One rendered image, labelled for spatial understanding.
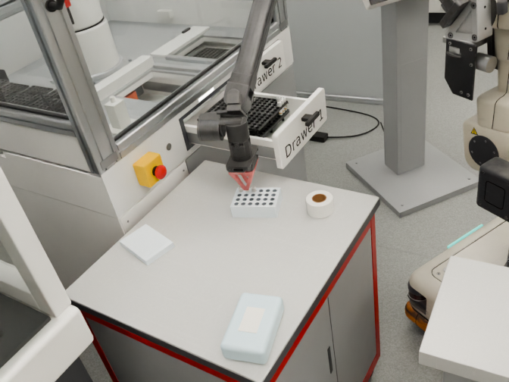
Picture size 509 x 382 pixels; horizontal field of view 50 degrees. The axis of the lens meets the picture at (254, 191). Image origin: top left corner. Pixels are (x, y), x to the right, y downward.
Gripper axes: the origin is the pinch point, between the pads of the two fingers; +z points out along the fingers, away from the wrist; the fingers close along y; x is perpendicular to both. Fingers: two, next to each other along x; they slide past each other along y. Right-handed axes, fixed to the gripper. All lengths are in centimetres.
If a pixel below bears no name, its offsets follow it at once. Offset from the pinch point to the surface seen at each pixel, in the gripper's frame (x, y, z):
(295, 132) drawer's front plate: 11.6, -16.0, -6.6
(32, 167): -62, 2, -7
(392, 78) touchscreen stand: 37, -116, 25
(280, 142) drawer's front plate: 8.8, -8.1, -8.0
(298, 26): -19, -209, 32
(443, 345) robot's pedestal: 48, 44, 6
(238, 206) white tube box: -1.1, 6.5, 2.6
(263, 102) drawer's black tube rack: -0.6, -31.7, -8.0
